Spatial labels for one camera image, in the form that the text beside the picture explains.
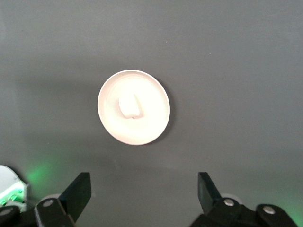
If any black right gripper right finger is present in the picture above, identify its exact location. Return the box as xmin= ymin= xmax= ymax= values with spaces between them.
xmin=189 ymin=172 xmax=298 ymax=227

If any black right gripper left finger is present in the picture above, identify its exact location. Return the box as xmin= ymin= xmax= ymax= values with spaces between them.
xmin=0 ymin=172 xmax=92 ymax=227

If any round cream plate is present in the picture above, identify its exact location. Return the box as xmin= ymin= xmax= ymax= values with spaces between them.
xmin=97 ymin=70 xmax=170 ymax=146

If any small white steamed bun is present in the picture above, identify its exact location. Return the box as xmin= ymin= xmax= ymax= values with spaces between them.
xmin=118 ymin=94 xmax=144 ymax=119

